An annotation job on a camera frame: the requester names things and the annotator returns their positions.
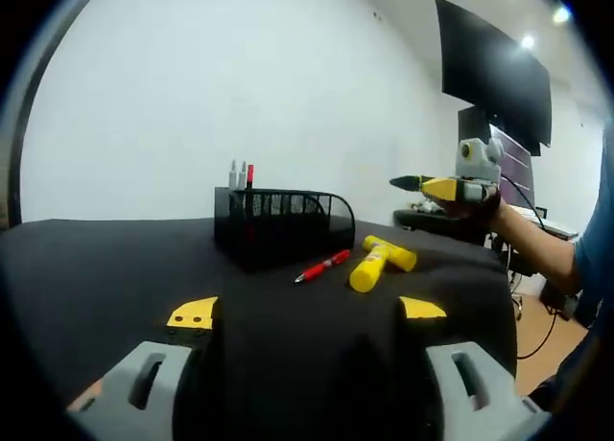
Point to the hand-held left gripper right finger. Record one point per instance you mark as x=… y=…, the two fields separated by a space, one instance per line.
x=503 y=412

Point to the round ceiling light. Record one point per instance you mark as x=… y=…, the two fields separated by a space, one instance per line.
x=561 y=13
x=527 y=41

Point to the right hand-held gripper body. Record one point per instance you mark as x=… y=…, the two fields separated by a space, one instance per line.
x=475 y=165

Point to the large black monitor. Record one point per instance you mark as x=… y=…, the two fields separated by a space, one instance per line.
x=494 y=76

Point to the red pen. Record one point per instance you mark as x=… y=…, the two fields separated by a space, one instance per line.
x=250 y=177
x=321 y=267

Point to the black mesh holder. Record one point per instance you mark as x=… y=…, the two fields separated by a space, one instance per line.
x=288 y=230

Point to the monitor with purple screen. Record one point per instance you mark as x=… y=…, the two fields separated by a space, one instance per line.
x=518 y=168

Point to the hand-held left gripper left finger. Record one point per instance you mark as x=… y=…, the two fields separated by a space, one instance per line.
x=112 y=398

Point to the black tablecloth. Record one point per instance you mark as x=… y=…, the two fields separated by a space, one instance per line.
x=120 y=268

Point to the yellow glue stick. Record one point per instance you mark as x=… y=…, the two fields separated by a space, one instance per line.
x=367 y=273
x=393 y=256

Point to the person's left hand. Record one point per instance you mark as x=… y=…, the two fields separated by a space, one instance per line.
x=85 y=396

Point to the person's right hand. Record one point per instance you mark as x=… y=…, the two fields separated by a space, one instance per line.
x=472 y=211

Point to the grey pen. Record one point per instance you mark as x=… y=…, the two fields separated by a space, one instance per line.
x=234 y=176
x=243 y=176

